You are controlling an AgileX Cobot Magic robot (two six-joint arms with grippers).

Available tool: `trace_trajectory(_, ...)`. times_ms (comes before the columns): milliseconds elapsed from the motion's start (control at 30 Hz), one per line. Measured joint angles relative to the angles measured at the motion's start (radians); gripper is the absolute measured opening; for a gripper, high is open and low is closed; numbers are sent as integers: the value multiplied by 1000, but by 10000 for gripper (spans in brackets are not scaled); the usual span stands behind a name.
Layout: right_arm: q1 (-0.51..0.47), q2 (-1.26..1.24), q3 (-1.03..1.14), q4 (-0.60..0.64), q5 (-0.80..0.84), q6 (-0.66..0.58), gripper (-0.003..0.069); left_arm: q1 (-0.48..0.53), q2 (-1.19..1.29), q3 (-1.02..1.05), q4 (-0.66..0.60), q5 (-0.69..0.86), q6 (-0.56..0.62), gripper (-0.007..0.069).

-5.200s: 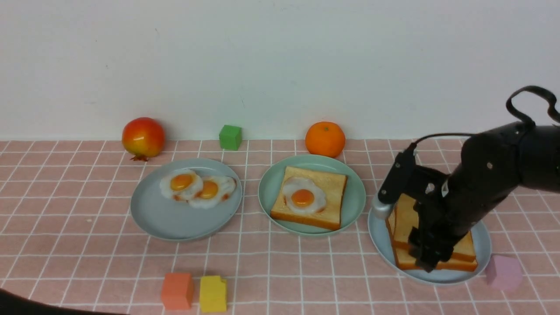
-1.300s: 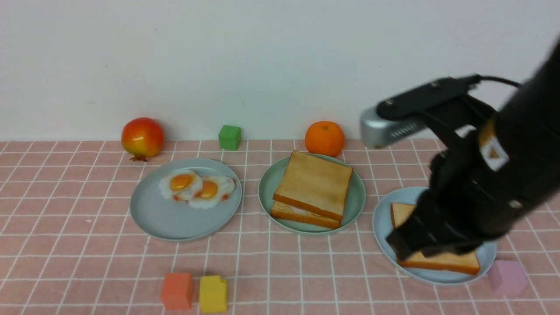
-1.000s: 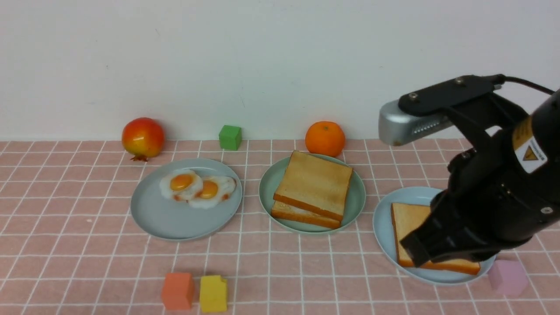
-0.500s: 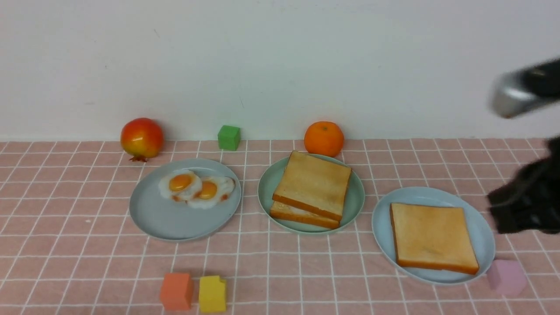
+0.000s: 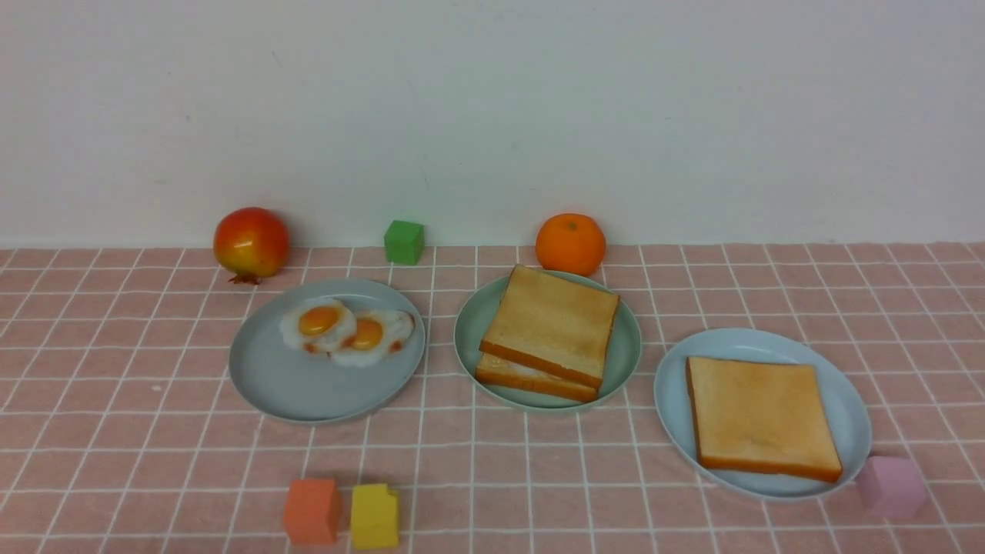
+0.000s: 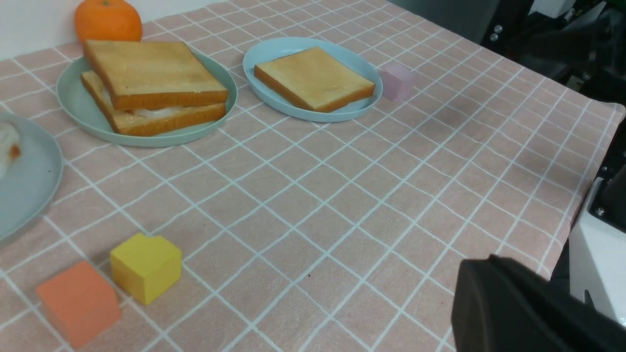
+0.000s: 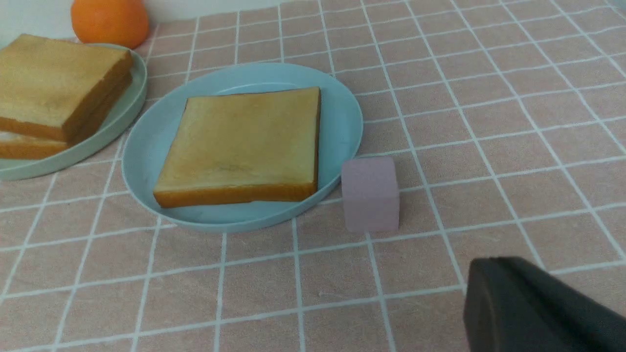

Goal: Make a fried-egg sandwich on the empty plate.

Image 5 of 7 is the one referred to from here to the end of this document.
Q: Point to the toast slice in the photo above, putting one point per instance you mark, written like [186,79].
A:
[552,324]
[761,418]
[492,370]

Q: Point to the green centre plate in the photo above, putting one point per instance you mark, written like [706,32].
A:
[622,359]

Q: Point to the orange mandarin fruit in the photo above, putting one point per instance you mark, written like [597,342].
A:
[571,242]

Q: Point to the green cube block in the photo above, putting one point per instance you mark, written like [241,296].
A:
[403,242]

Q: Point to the grey-blue plate with eggs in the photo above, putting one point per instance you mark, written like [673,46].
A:
[303,388]

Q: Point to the red yellow pomegranate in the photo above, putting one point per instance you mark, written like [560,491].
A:
[252,244]

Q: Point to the yellow notched block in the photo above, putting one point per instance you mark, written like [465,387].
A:
[375,517]

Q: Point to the orange cube block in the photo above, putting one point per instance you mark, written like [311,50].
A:
[312,513]

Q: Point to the grey-blue plate with bread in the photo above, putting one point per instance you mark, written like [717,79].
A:
[844,408]

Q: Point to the pink checked tablecloth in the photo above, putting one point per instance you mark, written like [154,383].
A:
[122,434]

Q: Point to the pink block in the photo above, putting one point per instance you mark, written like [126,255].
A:
[892,487]

